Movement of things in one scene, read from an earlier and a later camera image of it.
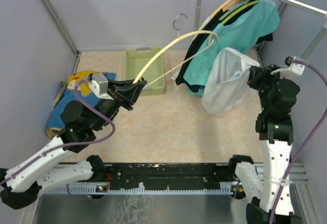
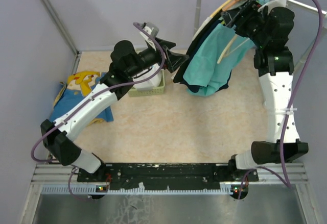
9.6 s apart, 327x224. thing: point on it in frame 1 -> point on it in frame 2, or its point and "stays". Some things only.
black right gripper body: (263, 80) -> (251, 24)
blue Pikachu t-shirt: (75, 89) stays
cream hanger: (210, 44) -> (226, 51)
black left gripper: (130, 94) -> (173, 60)
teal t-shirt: (241, 32) stays
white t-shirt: (227, 83) -> (151, 82)
